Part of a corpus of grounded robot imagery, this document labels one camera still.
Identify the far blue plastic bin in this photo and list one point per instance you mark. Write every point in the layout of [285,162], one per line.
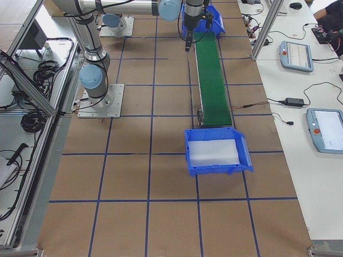
[217,26]

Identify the green conveyor belt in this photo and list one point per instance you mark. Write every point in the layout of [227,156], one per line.
[214,110]

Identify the far teach pendant tablet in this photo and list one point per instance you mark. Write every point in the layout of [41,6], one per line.
[296,56]

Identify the teach pendant tablet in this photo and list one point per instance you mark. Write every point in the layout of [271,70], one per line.
[325,128]
[296,56]

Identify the black power adapter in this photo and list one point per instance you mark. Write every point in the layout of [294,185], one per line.
[293,102]

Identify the blue bin with white foam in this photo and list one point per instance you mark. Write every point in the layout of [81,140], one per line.
[203,134]

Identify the white foam pad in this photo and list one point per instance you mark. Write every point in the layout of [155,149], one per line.
[213,152]

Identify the near teach pendant tablet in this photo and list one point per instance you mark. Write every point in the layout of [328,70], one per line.
[325,128]

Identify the aluminium frame post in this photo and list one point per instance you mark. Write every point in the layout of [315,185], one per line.
[269,21]

